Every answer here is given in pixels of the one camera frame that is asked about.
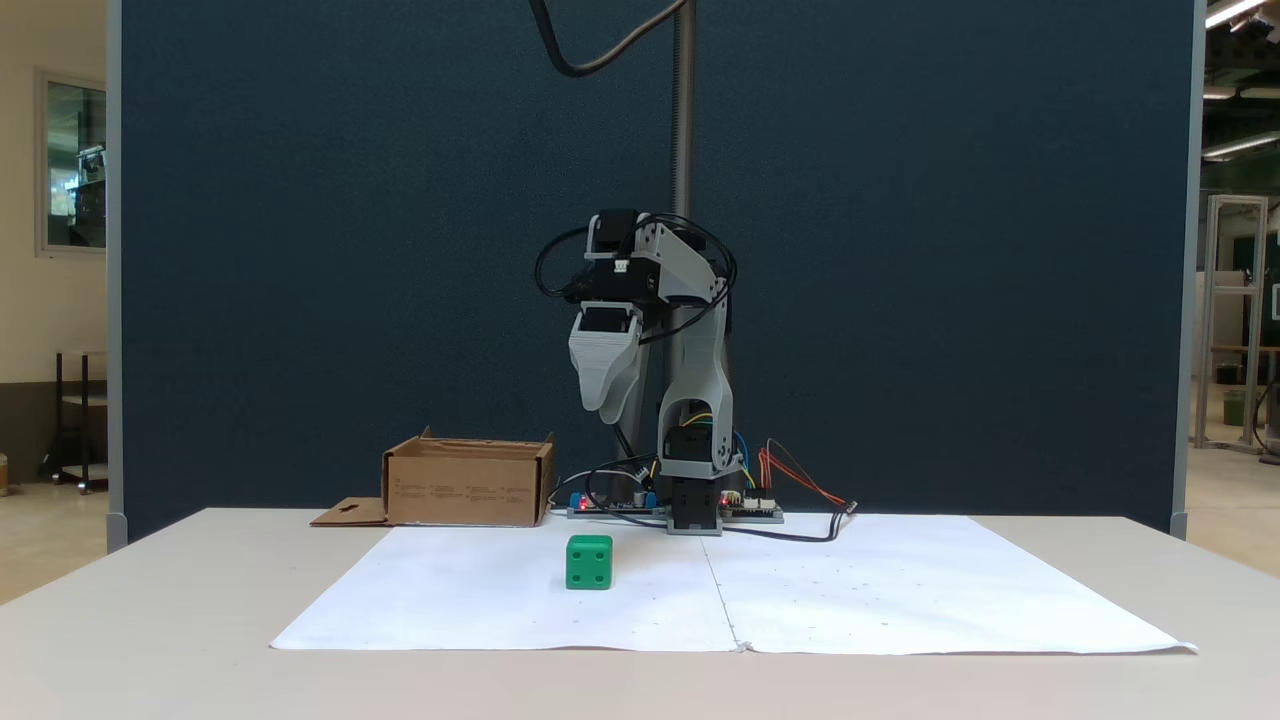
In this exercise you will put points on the wide ribbed grey gripper finger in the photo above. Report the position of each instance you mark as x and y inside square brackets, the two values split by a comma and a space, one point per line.
[603, 372]

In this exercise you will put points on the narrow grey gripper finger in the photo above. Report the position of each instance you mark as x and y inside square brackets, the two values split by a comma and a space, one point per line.
[634, 392]

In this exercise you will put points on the green dice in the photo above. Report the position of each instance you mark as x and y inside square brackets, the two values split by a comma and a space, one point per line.
[589, 565]

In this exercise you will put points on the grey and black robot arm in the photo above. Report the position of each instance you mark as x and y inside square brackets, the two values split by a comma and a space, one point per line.
[700, 380]

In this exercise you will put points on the green waste bin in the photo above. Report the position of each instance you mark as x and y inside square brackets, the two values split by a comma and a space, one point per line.
[1233, 408]

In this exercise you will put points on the blue circuit board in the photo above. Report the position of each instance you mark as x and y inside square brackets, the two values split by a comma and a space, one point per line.
[610, 503]

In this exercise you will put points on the brown cardboard box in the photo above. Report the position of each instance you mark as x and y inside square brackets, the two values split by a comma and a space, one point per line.
[465, 490]

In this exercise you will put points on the metal gooseneck pole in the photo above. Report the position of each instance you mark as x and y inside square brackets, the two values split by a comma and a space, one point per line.
[683, 120]

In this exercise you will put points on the white paper sheet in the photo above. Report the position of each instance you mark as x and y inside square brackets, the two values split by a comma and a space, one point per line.
[470, 600]
[920, 590]

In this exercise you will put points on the dark blue partition panel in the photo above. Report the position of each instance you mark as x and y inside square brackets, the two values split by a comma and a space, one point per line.
[350, 250]

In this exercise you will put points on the black metal shelf cart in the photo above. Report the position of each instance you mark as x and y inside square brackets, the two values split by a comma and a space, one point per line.
[72, 440]

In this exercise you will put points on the framed wall window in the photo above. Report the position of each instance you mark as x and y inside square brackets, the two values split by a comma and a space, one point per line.
[72, 160]

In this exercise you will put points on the aluminium frame rack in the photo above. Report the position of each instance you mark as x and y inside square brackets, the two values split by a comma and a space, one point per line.
[1235, 320]

